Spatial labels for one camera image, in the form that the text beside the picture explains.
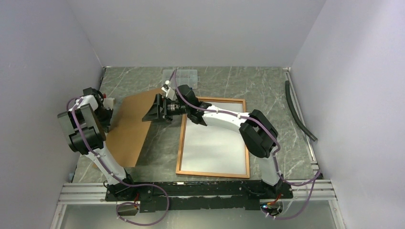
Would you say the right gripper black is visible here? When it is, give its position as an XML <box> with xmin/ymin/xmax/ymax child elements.
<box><xmin>141</xmin><ymin>94</ymin><xmax>189</xmax><ymax>126</ymax></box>

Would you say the brown backing board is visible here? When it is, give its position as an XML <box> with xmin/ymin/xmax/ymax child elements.
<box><xmin>106</xmin><ymin>88</ymin><xmax>161</xmax><ymax>167</ymax></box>

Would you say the wooden picture frame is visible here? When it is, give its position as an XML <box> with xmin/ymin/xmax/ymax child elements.
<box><xmin>175</xmin><ymin>96</ymin><xmax>251</xmax><ymax>179</ymax></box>

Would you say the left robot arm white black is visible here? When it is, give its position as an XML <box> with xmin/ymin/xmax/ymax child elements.
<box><xmin>57</xmin><ymin>87</ymin><xmax>137</xmax><ymax>200</ymax></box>

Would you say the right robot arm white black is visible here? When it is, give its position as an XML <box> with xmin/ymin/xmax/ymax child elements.
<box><xmin>142</xmin><ymin>84</ymin><xmax>282</xmax><ymax>198</ymax></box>

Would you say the clear plastic organizer box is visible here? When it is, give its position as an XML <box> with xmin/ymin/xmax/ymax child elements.
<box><xmin>162</xmin><ymin>69</ymin><xmax>198</xmax><ymax>89</ymax></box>

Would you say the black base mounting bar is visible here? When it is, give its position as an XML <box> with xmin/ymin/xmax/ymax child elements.
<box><xmin>105</xmin><ymin>180</ymin><xmax>293</xmax><ymax>213</ymax></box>

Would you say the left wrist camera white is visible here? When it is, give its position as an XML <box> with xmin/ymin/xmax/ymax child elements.
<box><xmin>103</xmin><ymin>94</ymin><xmax>116</xmax><ymax>111</ymax></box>

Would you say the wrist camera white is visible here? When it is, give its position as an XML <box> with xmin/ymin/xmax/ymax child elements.
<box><xmin>103</xmin><ymin>94</ymin><xmax>116</xmax><ymax>111</ymax></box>
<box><xmin>161</xmin><ymin>80</ymin><xmax>176</xmax><ymax>101</ymax></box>

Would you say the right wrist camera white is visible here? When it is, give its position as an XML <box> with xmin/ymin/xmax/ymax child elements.
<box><xmin>161</xmin><ymin>80</ymin><xmax>176</xmax><ymax>101</ymax></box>

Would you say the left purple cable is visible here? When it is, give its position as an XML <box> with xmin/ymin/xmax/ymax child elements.
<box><xmin>66</xmin><ymin>96</ymin><xmax>170</xmax><ymax>227</ymax></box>

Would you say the purple cable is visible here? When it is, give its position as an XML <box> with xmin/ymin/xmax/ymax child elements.
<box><xmin>169</xmin><ymin>69</ymin><xmax>323</xmax><ymax>221</ymax></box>
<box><xmin>66</xmin><ymin>96</ymin><xmax>170</xmax><ymax>227</ymax></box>

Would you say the aluminium extrusion rail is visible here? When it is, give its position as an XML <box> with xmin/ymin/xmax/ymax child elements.
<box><xmin>58</xmin><ymin>183</ymin><xmax>107</xmax><ymax>205</ymax></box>

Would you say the black corrugated hose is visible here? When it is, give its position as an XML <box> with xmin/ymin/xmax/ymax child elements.
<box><xmin>285</xmin><ymin>80</ymin><xmax>318</xmax><ymax>142</ymax></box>

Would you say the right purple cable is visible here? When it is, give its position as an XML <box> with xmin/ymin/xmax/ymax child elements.
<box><xmin>169</xmin><ymin>69</ymin><xmax>323</xmax><ymax>221</ymax></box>

